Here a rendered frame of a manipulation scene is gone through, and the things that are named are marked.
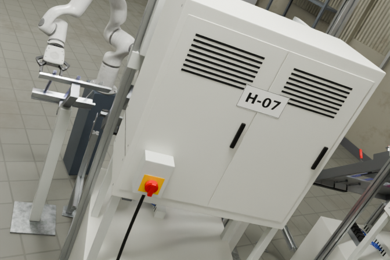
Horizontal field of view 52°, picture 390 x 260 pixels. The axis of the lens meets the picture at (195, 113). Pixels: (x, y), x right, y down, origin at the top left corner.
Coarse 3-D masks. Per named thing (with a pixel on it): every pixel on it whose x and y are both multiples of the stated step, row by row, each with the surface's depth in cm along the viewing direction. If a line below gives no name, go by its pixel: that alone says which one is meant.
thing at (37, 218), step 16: (64, 112) 206; (64, 128) 211; (48, 160) 219; (48, 176) 225; (16, 208) 243; (32, 208) 234; (48, 208) 252; (16, 224) 233; (32, 224) 238; (48, 224) 242
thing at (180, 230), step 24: (96, 192) 192; (120, 216) 184; (144, 216) 190; (168, 216) 197; (192, 216) 204; (216, 216) 212; (120, 240) 172; (144, 240) 177; (168, 240) 183; (192, 240) 189; (216, 240) 196
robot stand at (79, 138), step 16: (96, 96) 260; (112, 96) 266; (80, 112) 276; (96, 112) 267; (80, 128) 274; (96, 128) 275; (80, 144) 276; (96, 144) 283; (64, 160) 296; (80, 160) 284
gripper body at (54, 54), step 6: (48, 48) 203; (54, 48) 204; (60, 48) 206; (48, 54) 202; (54, 54) 203; (60, 54) 205; (42, 60) 203; (48, 60) 201; (54, 60) 202; (60, 60) 204; (54, 66) 206
